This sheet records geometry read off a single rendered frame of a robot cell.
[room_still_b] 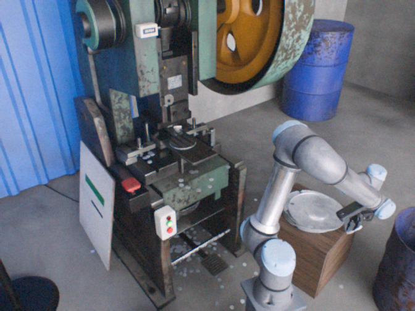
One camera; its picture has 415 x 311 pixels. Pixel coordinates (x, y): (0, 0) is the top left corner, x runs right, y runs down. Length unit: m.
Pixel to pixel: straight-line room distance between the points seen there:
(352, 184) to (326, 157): 0.16
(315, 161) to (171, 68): 0.75
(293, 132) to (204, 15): 0.64
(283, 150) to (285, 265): 0.39
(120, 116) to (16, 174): 1.25
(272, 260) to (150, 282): 0.92
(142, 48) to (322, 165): 0.76
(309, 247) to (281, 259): 0.57
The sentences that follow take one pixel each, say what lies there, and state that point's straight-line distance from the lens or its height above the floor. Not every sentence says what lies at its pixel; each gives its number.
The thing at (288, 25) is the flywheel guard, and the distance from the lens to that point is 1.44.
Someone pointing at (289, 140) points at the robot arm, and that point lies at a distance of 1.12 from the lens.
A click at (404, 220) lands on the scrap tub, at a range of 2.01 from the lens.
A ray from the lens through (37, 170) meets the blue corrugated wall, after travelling 2.82.
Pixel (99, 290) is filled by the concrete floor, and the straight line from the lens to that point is 2.07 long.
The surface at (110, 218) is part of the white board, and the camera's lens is 1.90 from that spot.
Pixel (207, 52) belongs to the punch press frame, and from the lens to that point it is 1.55.
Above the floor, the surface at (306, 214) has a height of 0.40.
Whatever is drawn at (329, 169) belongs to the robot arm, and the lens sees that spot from 1.08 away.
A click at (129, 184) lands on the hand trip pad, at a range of 1.42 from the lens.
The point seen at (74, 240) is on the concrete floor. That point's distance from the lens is 2.36.
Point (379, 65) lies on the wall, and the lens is 4.67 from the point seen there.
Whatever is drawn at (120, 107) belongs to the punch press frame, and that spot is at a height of 0.90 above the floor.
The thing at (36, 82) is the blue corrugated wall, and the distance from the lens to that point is 2.59.
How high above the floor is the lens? 1.61
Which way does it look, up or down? 33 degrees down
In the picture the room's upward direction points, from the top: straight up
